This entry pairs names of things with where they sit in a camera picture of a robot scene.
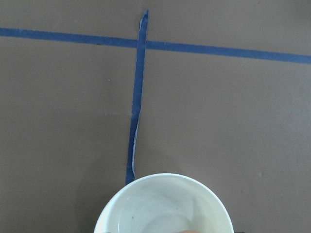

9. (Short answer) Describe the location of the white ceramic bowl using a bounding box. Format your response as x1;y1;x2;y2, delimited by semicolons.
94;173;234;233

